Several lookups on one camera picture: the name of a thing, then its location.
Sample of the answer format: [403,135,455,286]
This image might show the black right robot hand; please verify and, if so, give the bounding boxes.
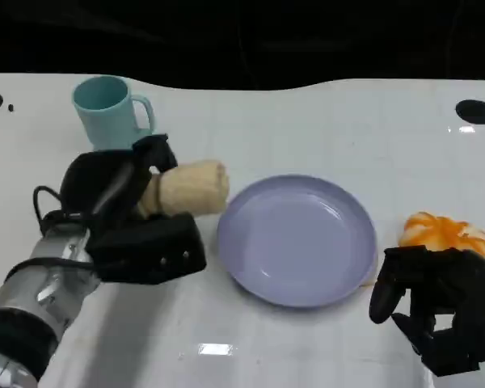
[369,244,485,379]

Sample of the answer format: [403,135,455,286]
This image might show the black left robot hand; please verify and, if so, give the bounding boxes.
[59,134,179,235]

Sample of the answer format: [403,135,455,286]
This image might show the beige towel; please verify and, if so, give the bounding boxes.
[137,159,230,219]

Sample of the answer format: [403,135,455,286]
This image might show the pale green mug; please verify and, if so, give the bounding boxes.
[71,75,157,152]

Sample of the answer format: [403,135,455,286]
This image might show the lilac plate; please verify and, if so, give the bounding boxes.
[216,174,377,309]

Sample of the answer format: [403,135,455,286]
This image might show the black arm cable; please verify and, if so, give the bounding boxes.
[6,184,96,282]

